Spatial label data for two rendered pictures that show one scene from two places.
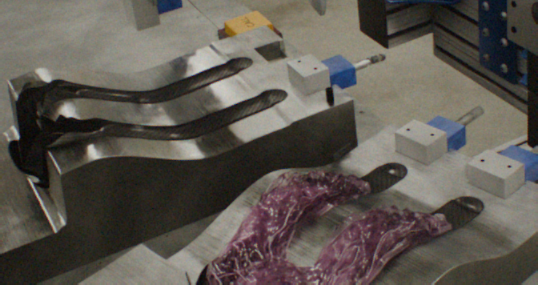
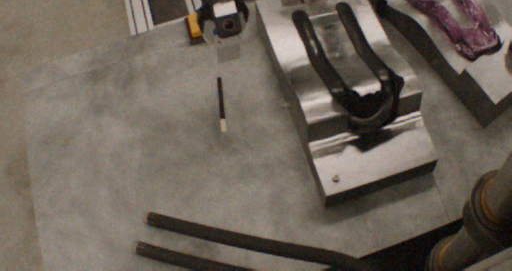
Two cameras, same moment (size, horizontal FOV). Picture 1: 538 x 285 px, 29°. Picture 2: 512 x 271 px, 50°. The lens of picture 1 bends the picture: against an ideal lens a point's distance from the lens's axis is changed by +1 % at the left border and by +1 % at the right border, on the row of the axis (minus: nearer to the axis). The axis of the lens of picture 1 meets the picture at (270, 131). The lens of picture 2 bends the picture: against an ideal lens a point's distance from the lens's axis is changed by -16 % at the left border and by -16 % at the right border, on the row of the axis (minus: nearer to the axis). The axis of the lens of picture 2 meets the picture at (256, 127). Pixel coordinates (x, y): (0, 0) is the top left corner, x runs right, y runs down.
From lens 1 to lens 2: 161 cm
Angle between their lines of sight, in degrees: 58
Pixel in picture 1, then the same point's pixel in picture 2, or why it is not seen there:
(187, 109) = (338, 45)
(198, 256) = (455, 58)
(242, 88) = (327, 18)
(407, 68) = not seen: outside the picture
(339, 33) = not seen: outside the picture
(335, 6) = not seen: outside the picture
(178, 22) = (148, 68)
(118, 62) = (189, 104)
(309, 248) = (462, 19)
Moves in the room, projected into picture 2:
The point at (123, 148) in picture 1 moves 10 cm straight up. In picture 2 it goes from (401, 65) to (407, 36)
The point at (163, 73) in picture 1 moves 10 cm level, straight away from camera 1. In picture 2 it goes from (289, 53) to (242, 55)
